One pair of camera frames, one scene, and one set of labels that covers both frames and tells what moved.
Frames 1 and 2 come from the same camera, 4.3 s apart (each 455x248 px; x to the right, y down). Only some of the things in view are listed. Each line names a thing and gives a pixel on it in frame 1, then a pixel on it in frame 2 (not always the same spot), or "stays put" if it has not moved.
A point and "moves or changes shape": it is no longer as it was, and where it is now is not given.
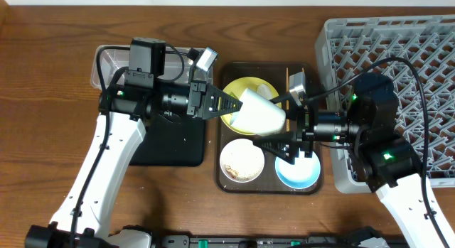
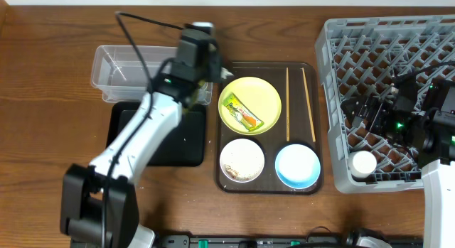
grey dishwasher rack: [419, 52] stays put
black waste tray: [171, 141] stays put
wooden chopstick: [287, 120] stays put
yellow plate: [236, 89] stays put
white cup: [258, 114] moves or changes shape
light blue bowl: [303, 173] stays put
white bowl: [241, 160] stays put
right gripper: [303, 126] -> [367, 113]
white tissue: [264, 90] -> [225, 72]
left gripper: [197, 99] -> [216, 67]
